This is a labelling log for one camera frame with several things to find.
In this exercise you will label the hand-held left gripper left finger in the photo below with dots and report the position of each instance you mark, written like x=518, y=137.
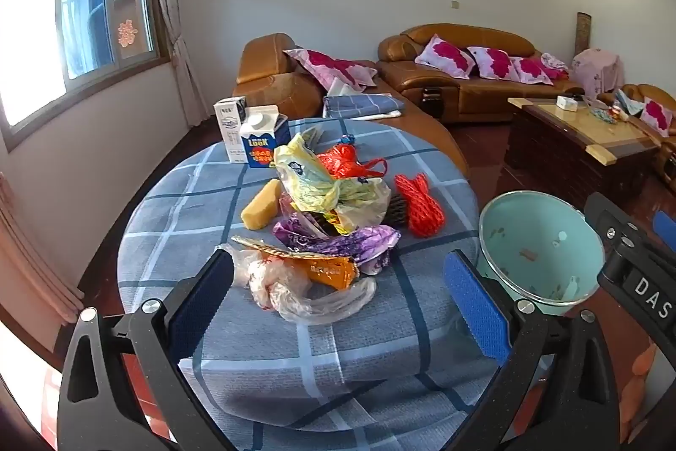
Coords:
x=203, y=303

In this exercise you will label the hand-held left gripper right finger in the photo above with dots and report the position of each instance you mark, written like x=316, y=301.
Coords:
x=475, y=308

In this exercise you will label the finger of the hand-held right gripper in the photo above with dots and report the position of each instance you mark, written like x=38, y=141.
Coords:
x=607, y=216
x=666, y=226

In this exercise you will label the teal waste bin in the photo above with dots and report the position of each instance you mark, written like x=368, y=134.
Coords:
x=533, y=239

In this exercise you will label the clear plastic bag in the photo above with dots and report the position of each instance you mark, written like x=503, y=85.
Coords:
x=296, y=305

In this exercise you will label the yellow sponge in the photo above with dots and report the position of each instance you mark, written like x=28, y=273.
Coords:
x=261, y=205

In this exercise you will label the purple foil wrapper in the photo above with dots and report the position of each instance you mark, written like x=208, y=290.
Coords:
x=296, y=232
x=364, y=245

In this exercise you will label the orange gold snack wrapper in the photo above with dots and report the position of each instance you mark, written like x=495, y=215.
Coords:
x=322, y=271

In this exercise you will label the black white striped cloth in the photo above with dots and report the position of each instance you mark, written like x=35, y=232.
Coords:
x=399, y=210

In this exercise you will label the white printed plastic bag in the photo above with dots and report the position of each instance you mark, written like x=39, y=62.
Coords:
x=364, y=202

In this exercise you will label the yellow plastic bag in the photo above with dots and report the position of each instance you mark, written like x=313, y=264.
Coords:
x=306, y=181

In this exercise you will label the red plastic bag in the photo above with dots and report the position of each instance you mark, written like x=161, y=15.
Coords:
x=340, y=160

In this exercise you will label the colourful candy wrapper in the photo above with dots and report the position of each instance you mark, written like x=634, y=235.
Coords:
x=347, y=140

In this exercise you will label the person's right hand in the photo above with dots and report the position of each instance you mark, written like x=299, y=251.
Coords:
x=645, y=358

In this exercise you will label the dark wooden coffee table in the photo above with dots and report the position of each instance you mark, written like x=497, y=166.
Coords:
x=554, y=155

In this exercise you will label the bag of colourful candies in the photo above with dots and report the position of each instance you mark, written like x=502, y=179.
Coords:
x=601, y=115

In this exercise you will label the red jar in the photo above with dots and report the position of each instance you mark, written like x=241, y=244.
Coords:
x=613, y=112

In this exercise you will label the pink rose pillow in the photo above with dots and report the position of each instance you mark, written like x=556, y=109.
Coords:
x=494, y=62
x=446, y=57
x=531, y=70
x=327, y=65
x=659, y=115

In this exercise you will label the light blue cloth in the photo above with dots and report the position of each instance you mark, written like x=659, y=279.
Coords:
x=628, y=102

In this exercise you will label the white tissue box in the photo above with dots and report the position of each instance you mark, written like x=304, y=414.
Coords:
x=566, y=103

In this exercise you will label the blue plaid tablecloth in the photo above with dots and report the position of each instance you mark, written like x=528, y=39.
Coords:
x=317, y=356

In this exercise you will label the brown leather armchair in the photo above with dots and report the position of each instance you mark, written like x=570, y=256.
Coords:
x=641, y=91

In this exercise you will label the pink floral cloth cover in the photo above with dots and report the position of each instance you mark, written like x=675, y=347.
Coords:
x=597, y=70

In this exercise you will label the pink floral folded blanket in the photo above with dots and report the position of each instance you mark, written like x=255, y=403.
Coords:
x=555, y=62

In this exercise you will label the blue milk carton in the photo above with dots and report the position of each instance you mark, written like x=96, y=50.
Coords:
x=261, y=144

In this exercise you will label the white milk carton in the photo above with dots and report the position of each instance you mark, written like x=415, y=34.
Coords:
x=230, y=128

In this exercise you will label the rolled mat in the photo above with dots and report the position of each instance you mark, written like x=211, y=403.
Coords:
x=582, y=33

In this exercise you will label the clear striped packet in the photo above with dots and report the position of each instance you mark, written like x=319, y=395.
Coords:
x=311, y=135

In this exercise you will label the brown leather long sofa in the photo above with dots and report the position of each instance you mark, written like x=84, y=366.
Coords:
x=417, y=84

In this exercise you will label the folded blue plaid sheet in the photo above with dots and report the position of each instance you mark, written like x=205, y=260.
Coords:
x=359, y=105

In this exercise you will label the brown leather chaise sofa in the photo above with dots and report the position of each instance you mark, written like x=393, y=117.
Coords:
x=264, y=76

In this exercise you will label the white folded cloth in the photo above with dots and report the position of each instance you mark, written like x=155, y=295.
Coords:
x=340, y=87

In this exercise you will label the red window decoration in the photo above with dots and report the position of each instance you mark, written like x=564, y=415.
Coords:
x=127, y=33

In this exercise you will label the window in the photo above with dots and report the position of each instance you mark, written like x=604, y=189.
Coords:
x=79, y=7

